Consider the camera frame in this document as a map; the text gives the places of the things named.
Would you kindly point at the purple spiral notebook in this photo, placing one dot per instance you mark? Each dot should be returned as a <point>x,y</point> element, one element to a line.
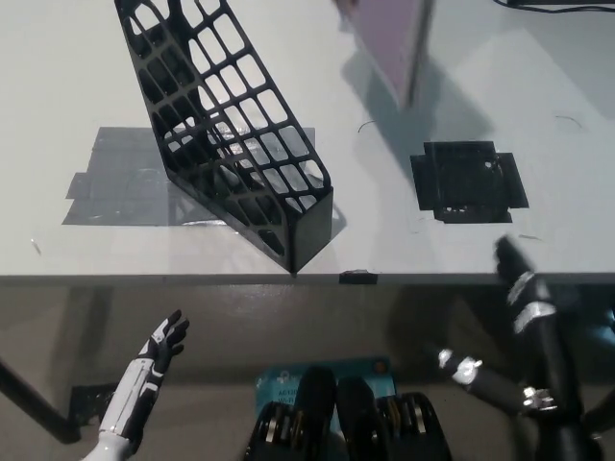
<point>384,43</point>

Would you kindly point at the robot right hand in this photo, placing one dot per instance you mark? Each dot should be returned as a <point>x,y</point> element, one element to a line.
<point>559,379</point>

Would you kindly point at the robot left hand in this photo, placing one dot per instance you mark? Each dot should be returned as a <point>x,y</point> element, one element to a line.
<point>144,379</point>

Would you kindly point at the square black tape patch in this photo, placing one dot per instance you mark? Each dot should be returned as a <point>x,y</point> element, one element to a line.
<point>461,182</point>

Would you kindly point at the large dark tape patch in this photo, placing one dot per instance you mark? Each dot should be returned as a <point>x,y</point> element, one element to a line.
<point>120,182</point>

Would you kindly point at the person hand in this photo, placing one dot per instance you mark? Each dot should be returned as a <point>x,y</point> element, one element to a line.
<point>346,9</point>

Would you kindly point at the black lattice magazine stand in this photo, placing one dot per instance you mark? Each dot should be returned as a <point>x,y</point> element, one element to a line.
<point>307,223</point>

